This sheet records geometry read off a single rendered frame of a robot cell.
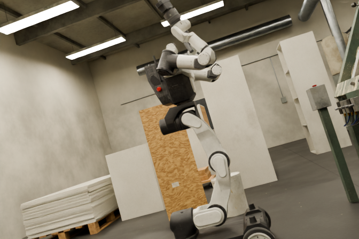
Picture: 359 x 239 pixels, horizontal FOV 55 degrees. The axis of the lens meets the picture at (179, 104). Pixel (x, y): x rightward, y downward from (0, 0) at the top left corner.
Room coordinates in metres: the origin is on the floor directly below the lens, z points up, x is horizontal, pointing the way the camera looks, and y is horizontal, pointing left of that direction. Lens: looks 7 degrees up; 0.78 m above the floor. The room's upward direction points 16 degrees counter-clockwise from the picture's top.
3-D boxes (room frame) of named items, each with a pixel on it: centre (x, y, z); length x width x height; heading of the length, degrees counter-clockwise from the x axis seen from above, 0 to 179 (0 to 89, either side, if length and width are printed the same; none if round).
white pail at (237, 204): (3.52, -0.24, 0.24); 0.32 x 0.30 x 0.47; 171
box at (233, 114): (5.12, -0.73, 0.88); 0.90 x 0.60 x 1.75; 171
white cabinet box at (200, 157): (6.89, -0.11, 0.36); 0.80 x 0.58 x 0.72; 171
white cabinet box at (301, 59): (6.22, -2.33, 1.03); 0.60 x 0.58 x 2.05; 171
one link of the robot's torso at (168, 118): (2.41, 0.03, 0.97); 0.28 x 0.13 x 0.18; 81
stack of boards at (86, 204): (5.89, 1.78, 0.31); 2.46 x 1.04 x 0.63; 171
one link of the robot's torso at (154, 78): (2.40, 0.00, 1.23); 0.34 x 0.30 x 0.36; 171
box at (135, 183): (5.43, 0.84, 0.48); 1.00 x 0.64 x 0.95; 171
